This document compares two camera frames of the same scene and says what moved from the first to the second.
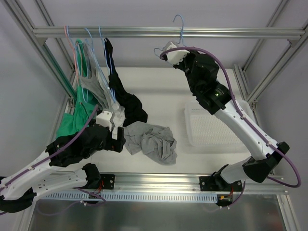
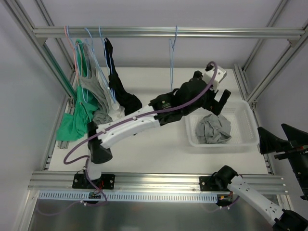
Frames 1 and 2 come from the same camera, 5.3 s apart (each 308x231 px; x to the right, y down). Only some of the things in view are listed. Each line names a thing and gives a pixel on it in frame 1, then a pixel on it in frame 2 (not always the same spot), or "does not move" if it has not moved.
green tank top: (84, 103) does not move
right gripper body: (184, 63) -> (289, 150)
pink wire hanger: (74, 52) does not move
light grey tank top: (157, 142) -> (213, 129)
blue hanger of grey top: (181, 38) -> (171, 57)
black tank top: (133, 111) does not move
